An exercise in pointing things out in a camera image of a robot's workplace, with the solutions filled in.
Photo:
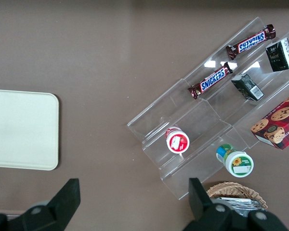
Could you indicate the large dark green drink carton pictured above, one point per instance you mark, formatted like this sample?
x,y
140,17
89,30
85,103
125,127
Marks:
x,y
280,55

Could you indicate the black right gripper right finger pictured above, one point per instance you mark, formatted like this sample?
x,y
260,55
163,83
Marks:
x,y
207,211

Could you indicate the clear acrylic tiered display stand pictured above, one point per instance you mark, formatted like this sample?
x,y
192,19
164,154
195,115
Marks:
x,y
207,115

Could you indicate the red plaid cookie box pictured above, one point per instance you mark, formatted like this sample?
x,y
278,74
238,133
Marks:
x,y
278,125

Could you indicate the silver foil wrapped sandwich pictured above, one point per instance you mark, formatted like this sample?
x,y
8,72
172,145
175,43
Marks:
x,y
242,204

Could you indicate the Snickers bar with upright print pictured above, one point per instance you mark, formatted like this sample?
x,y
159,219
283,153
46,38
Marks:
x,y
212,80

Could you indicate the small dark green drink carton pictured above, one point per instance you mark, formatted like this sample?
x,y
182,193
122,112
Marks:
x,y
247,86

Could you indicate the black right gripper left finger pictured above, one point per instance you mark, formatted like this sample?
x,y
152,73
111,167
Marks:
x,y
60,204

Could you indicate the woven wicker basket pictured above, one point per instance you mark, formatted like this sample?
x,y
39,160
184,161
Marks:
x,y
231,190

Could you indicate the green lid sunflower cup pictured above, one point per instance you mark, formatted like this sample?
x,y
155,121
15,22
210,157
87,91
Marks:
x,y
236,161

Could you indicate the red lid yogurt cup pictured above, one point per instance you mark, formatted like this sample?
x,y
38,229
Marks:
x,y
177,142

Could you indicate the cream plastic tray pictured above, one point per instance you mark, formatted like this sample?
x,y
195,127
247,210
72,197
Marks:
x,y
21,130

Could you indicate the Snickers bar with upside-down print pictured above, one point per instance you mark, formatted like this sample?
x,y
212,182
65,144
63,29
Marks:
x,y
251,41

